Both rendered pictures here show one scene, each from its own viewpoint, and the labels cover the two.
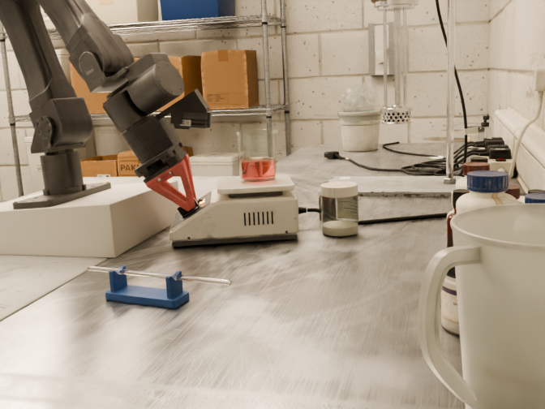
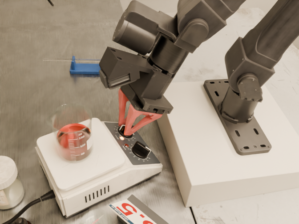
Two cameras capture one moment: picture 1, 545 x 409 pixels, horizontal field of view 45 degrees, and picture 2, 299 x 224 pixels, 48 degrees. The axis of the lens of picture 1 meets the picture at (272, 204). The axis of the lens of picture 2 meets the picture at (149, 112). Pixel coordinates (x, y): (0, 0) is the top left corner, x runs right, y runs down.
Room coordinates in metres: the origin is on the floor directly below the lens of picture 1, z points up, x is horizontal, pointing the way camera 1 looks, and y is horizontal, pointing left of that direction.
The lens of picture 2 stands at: (1.41, -0.06, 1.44)
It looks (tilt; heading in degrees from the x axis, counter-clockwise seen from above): 45 degrees down; 148
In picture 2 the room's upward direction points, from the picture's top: 5 degrees clockwise
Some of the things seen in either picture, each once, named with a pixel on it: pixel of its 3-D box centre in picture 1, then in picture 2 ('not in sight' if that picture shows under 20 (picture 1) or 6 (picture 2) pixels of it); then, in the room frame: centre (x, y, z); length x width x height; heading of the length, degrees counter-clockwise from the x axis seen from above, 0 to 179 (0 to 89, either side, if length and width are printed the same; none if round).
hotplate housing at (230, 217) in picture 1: (239, 210); (95, 160); (1.05, 0.05, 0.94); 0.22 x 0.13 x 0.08; 94
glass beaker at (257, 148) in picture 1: (259, 157); (72, 135); (1.05, 0.02, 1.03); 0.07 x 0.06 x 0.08; 82
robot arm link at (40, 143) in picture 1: (62, 134); (247, 76); (1.09, 0.34, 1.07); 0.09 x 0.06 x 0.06; 150
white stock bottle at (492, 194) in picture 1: (486, 226); not in sight; (0.77, -0.26, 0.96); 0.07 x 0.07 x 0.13
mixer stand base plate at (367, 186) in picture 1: (392, 185); not in sight; (1.42, -0.26, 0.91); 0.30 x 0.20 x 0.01; 75
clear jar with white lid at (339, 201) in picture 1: (339, 208); (2, 183); (1.03, -0.11, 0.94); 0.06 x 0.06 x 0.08
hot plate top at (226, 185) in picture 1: (254, 183); (80, 151); (1.05, 0.03, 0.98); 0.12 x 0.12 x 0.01; 4
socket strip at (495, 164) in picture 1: (495, 157); not in sight; (1.66, -0.57, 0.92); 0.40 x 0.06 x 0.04; 165
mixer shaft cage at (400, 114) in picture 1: (396, 63); not in sight; (1.41, -0.27, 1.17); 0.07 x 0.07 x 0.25
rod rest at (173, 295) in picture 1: (146, 285); (89, 65); (0.75, 0.15, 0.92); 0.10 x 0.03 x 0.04; 65
